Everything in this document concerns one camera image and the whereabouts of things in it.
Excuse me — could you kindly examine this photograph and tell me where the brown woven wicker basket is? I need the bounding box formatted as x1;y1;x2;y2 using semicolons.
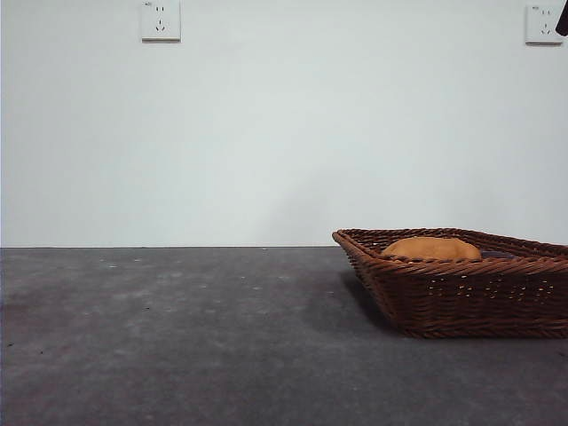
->
331;227;568;341

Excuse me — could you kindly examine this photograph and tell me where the brown potato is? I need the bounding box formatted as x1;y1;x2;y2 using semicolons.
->
380;236;483;262

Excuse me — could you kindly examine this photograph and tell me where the white wall socket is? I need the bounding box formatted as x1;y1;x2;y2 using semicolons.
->
525;4;564;45
141;0;182;43

